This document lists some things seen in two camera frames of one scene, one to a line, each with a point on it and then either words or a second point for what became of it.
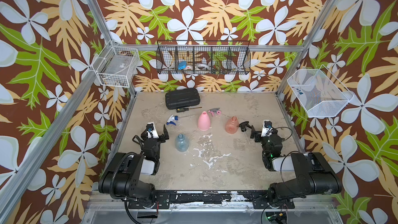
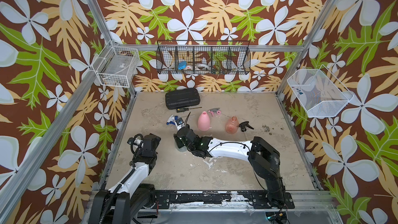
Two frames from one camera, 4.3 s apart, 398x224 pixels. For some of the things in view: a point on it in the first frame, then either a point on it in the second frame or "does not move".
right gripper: (258, 135) -> (177, 138)
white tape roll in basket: (202, 67) does not move
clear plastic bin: (319, 92) does not move
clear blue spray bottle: (182, 144) does not move
